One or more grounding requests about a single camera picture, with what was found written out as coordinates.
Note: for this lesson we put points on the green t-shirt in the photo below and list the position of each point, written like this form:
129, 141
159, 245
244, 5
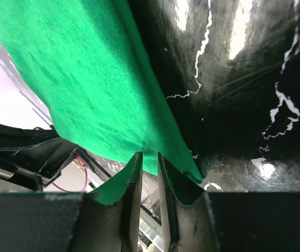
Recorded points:
86, 62

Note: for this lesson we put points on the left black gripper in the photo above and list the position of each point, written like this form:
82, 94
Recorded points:
26, 154

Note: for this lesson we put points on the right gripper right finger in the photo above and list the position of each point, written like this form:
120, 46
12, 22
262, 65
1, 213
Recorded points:
196, 220

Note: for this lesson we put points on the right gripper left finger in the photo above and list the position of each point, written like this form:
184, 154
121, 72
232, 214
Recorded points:
106, 219

